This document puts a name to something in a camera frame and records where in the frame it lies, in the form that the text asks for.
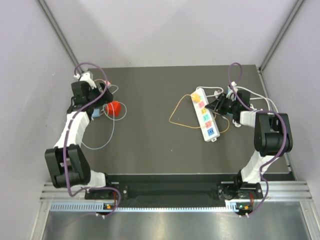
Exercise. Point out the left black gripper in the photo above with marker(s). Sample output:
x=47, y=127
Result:
x=107, y=98

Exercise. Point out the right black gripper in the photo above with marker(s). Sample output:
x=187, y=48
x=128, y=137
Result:
x=218, y=104

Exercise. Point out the red cube adapter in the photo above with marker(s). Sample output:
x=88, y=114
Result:
x=113, y=109

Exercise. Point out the white power strip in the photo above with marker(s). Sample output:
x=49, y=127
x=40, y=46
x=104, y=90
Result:
x=205, y=117

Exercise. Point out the blue charger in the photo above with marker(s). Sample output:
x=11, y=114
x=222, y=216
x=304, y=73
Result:
x=96, y=113

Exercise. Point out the yellow charger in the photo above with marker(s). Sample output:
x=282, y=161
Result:
x=195, y=97

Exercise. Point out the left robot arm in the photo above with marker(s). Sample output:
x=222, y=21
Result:
x=66, y=162

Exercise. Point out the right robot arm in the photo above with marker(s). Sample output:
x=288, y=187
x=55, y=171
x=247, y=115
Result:
x=272, y=134

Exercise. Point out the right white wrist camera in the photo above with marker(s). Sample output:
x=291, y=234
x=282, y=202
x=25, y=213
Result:
x=231, y=91

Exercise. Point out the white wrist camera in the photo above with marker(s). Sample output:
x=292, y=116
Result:
x=86, y=77
x=231, y=91

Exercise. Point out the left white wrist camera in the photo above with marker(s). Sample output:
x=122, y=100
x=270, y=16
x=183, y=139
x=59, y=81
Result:
x=86, y=77

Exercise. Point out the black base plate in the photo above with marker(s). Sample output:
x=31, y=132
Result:
x=215, y=186

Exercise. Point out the slotted cable duct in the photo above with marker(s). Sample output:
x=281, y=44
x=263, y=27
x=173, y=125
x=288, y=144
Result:
x=106, y=207

